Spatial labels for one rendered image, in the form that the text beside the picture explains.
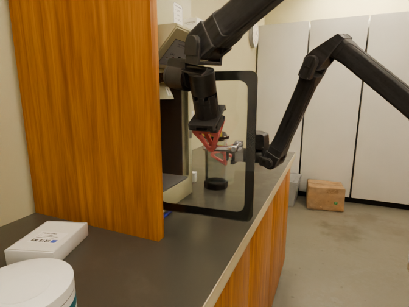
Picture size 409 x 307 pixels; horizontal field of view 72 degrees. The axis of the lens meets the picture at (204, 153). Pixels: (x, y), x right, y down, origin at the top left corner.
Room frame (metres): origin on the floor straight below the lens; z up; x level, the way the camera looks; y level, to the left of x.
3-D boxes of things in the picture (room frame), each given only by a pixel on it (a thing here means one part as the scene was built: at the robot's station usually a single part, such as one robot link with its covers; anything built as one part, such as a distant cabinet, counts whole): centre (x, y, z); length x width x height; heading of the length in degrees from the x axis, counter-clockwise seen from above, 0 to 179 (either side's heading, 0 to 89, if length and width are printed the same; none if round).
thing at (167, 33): (0.94, 0.06, 1.46); 0.32 x 0.12 x 0.10; 157
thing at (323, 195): (3.26, -1.46, 0.14); 0.41 x 0.33 x 0.29; 73
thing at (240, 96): (0.77, 0.01, 1.19); 0.30 x 0.01 x 0.40; 71
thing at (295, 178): (3.47, -0.90, 0.17); 0.60 x 0.42 x 0.33; 65
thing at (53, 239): (0.67, 0.40, 0.96); 0.16 x 0.12 x 0.04; 175
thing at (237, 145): (0.71, -0.05, 1.20); 0.10 x 0.05 x 0.03; 71
